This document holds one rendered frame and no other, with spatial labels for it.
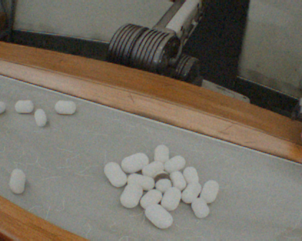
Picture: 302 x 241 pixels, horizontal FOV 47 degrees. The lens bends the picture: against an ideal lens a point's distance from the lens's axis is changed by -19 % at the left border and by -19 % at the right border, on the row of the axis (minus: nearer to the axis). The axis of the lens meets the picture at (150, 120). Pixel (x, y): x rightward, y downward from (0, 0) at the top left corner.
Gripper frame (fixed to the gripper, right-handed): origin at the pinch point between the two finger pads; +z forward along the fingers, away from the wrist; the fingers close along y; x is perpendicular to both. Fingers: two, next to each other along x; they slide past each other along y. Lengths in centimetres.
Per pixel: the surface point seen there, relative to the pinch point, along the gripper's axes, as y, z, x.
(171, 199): -19.3, 10.6, -6.6
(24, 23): -185, -105, 170
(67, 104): -39.0, 0.9, 2.1
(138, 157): -25.2, 6.2, -2.9
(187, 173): -18.9, 6.1, -2.1
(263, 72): 1, -113, 172
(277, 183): -4.8, 3.0, 2.5
